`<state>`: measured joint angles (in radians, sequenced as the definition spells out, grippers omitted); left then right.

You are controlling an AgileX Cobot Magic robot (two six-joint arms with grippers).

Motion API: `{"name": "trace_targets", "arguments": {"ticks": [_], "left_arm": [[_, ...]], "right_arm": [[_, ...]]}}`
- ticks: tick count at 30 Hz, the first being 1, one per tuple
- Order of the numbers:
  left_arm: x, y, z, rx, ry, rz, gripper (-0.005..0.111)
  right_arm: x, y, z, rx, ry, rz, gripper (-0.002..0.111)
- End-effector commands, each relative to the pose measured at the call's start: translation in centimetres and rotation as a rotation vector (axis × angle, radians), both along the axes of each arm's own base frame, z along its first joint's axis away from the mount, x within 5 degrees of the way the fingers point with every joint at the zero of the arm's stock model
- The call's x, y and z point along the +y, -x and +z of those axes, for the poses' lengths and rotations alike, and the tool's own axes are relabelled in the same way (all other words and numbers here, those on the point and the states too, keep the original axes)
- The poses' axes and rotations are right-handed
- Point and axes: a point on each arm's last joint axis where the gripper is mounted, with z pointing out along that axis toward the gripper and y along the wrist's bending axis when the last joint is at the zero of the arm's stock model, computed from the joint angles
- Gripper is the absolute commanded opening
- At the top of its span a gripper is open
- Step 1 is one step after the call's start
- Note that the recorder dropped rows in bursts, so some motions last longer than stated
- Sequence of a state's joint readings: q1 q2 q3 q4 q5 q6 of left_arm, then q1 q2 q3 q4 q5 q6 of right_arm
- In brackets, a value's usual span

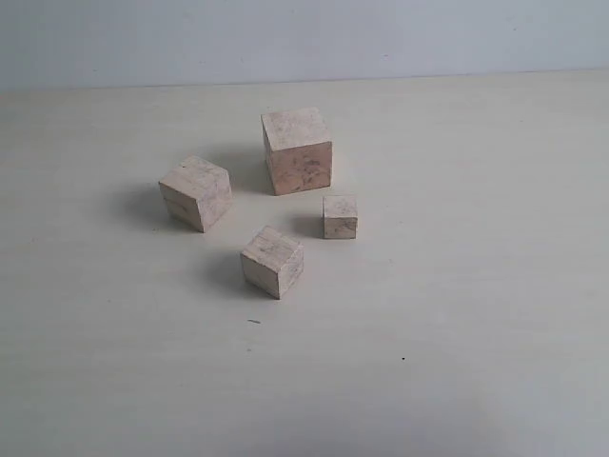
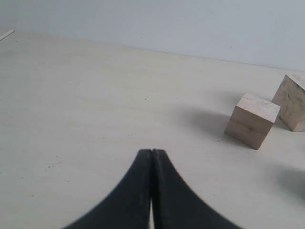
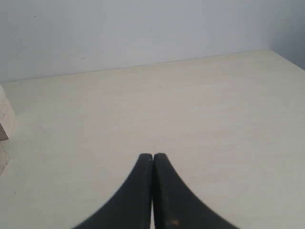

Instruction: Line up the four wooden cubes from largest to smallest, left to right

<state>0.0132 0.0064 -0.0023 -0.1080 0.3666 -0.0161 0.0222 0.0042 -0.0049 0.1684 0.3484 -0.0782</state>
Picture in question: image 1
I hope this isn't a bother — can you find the smallest wooden cube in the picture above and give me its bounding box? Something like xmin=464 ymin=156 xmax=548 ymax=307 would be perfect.
xmin=323 ymin=195 xmax=358 ymax=239

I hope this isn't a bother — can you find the second largest wooden cube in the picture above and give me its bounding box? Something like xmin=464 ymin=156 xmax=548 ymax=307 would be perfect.
xmin=159 ymin=156 xmax=232 ymax=232

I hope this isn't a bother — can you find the third largest wooden cube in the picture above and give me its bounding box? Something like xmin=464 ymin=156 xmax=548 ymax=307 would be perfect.
xmin=240 ymin=226 xmax=305 ymax=300

